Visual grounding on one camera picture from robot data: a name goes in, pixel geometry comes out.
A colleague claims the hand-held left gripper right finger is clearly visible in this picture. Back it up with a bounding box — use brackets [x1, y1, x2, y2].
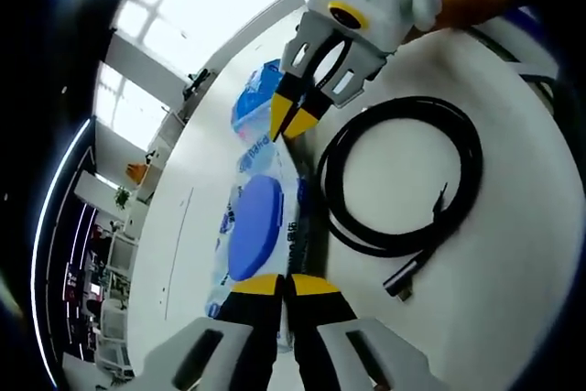
[287, 273, 441, 391]

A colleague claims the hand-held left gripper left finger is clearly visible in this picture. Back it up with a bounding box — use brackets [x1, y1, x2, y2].
[132, 273, 288, 391]

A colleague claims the blue wet wipes pack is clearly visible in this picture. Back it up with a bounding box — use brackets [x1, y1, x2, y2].
[207, 133, 318, 354]

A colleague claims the black cable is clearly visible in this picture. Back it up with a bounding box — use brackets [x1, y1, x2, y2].
[314, 94, 485, 306]

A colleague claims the dark green device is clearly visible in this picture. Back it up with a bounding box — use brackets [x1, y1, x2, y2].
[181, 68, 217, 101]

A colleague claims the bright window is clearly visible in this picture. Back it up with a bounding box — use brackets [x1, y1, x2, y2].
[92, 60, 171, 155]
[108, 0, 288, 86]

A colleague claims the orange bag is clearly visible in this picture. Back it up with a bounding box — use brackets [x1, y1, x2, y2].
[125, 160, 151, 185]

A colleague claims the potted plant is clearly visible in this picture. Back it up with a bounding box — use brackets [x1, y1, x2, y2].
[112, 186, 133, 212]

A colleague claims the curved ceiling light strip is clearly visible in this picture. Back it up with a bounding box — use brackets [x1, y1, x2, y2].
[32, 114, 95, 346]

